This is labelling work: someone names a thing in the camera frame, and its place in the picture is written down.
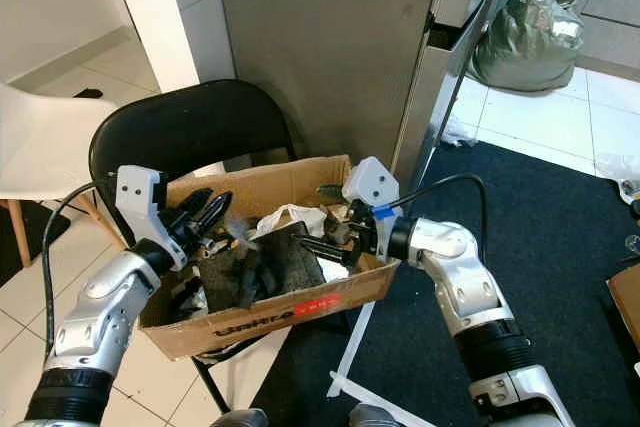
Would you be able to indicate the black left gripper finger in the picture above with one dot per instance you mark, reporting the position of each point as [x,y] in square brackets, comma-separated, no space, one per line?
[217,217]
[193,207]

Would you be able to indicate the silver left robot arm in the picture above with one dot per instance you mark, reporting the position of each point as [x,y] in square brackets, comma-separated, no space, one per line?
[105,317]

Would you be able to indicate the brown cardboard rubbish box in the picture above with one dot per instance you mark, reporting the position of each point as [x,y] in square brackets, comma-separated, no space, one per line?
[260,322]

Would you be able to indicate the dark grey cloth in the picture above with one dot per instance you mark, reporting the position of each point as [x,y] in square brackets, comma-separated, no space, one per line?
[290,257]

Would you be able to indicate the white crumpled plastic bag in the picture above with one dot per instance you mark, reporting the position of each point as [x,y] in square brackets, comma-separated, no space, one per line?
[285,217]

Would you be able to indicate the black folding chair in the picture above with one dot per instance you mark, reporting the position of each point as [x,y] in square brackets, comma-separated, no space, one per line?
[180,127]

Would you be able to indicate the white tape strip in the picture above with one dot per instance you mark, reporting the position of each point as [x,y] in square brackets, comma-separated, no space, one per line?
[345,367]

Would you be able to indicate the dark blue floor carpet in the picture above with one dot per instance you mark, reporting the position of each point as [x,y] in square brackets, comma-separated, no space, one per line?
[400,367]

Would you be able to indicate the grey metal door panel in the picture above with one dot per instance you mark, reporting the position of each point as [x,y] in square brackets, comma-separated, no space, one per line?
[320,47]

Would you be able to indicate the white plastic chair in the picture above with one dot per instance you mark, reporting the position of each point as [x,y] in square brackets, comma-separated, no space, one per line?
[40,147]

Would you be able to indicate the green full garbage bag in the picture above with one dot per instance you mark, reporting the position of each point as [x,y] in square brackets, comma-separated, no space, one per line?
[525,37]

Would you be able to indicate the clear crumpled plastic film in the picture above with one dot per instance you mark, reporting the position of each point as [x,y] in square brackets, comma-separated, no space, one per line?
[618,172]

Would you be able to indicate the plain brown cardboard carton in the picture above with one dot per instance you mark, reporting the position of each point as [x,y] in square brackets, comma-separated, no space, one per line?
[628,302]

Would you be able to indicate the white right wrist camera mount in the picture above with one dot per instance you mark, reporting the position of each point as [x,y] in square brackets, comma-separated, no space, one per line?
[370,182]

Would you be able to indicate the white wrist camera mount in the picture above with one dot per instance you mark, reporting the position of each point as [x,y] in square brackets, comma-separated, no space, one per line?
[138,197]
[370,182]

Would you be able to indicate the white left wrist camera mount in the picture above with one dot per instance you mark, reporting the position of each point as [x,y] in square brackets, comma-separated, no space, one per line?
[138,197]

